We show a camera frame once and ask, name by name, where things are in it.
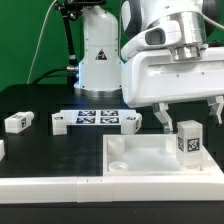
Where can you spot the white L-shaped fence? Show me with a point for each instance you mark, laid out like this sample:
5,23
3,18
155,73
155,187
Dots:
115,188

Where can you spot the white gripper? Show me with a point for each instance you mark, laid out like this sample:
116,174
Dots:
153,77

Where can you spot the white marker base plate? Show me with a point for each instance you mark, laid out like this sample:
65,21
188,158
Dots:
97,117

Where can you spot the white square table top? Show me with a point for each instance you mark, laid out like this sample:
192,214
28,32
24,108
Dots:
144,155

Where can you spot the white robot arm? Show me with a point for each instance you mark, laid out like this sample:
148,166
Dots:
180,26

